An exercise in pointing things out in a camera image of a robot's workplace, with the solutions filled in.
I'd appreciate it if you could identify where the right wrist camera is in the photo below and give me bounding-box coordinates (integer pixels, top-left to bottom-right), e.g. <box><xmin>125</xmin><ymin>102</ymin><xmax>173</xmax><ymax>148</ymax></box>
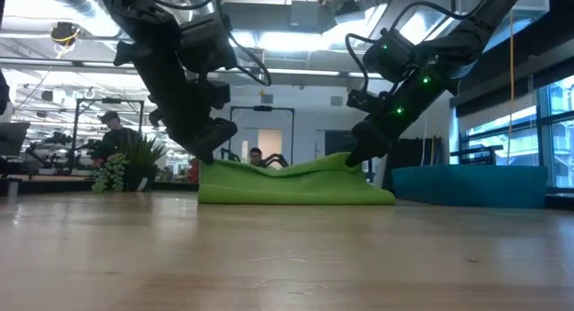
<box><xmin>346</xmin><ymin>89</ymin><xmax>390</xmax><ymax>116</ymax></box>

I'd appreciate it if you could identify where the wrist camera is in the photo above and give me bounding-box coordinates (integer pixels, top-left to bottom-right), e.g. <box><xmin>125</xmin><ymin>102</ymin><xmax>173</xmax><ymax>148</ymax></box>
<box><xmin>204</xmin><ymin>80</ymin><xmax>232</xmax><ymax>110</ymax></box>
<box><xmin>346</xmin><ymin>89</ymin><xmax>390</xmax><ymax>116</ymax></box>

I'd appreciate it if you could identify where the person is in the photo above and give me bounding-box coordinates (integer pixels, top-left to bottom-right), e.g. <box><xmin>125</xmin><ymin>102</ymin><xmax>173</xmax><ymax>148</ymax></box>
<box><xmin>248</xmin><ymin>146</ymin><xmax>266</xmax><ymax>168</ymax></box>
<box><xmin>91</xmin><ymin>109</ymin><xmax>141</xmax><ymax>169</ymax></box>

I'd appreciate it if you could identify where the black cabinet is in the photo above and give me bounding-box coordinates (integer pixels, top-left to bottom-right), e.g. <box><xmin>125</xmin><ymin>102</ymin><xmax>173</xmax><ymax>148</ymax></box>
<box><xmin>323</xmin><ymin>130</ymin><xmax>360</xmax><ymax>158</ymax></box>

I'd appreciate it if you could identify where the black yellow cable reel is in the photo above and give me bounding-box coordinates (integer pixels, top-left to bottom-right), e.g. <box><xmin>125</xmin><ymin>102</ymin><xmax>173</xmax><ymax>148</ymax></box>
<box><xmin>48</xmin><ymin>22</ymin><xmax>82</xmax><ymax>48</ymax></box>

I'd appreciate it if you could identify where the black metal rack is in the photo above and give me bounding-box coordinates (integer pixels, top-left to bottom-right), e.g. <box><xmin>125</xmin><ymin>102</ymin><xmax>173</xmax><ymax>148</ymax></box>
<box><xmin>449</xmin><ymin>144</ymin><xmax>504</xmax><ymax>166</ymax></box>

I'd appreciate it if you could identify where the red chair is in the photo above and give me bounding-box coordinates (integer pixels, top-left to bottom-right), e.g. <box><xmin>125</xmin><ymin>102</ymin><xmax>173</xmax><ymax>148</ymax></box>
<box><xmin>187</xmin><ymin>157</ymin><xmax>201</xmax><ymax>183</ymax></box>

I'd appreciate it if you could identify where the teal fabric basket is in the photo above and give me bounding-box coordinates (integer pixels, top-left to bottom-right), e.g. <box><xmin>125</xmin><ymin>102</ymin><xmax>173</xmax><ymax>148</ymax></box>
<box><xmin>390</xmin><ymin>164</ymin><xmax>549</xmax><ymax>209</ymax></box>

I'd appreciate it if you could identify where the green artificial potted plant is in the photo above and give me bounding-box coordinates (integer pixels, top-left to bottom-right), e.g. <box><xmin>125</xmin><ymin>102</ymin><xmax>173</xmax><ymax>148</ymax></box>
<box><xmin>91</xmin><ymin>131</ymin><xmax>168</xmax><ymax>194</ymax></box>

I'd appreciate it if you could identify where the black aluminium table frame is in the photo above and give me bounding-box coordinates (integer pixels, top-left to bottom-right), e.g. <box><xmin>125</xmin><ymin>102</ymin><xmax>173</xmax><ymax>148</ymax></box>
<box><xmin>17</xmin><ymin>178</ymin><xmax>201</xmax><ymax>196</ymax></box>

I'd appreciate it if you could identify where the beige door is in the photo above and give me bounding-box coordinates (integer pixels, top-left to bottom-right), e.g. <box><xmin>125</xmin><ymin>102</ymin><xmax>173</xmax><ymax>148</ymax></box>
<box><xmin>257</xmin><ymin>128</ymin><xmax>283</xmax><ymax>162</ymax></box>

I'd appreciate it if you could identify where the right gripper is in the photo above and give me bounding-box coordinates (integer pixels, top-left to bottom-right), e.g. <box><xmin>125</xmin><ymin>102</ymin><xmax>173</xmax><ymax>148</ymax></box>
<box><xmin>345</xmin><ymin>77</ymin><xmax>452</xmax><ymax>168</ymax></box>

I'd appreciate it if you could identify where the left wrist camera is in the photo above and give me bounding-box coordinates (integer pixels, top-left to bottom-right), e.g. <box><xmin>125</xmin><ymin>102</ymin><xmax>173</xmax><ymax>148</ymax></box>
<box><xmin>204</xmin><ymin>80</ymin><xmax>232</xmax><ymax>110</ymax></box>

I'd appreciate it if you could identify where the green microfiber towel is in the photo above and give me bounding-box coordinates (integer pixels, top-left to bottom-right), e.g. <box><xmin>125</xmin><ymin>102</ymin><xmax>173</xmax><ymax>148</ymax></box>
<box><xmin>197</xmin><ymin>151</ymin><xmax>396</xmax><ymax>206</ymax></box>

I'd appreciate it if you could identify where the black monitor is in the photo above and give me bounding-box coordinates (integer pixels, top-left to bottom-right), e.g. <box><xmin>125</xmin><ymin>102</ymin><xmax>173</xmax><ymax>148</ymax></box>
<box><xmin>0</xmin><ymin>121</ymin><xmax>31</xmax><ymax>158</ymax></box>

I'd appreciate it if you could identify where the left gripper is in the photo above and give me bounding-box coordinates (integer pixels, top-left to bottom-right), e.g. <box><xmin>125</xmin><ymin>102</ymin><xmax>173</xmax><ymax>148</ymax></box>
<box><xmin>147</xmin><ymin>77</ymin><xmax>239</xmax><ymax>165</ymax></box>

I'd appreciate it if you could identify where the black leaning panel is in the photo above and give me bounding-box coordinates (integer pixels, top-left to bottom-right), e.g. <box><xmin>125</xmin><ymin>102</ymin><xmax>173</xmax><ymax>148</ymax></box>
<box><xmin>384</xmin><ymin>135</ymin><xmax>444</xmax><ymax>189</ymax></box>

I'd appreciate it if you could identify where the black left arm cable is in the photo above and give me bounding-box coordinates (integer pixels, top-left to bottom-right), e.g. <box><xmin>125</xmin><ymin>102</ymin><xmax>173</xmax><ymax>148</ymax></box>
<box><xmin>147</xmin><ymin>0</ymin><xmax>274</xmax><ymax>87</ymax></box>

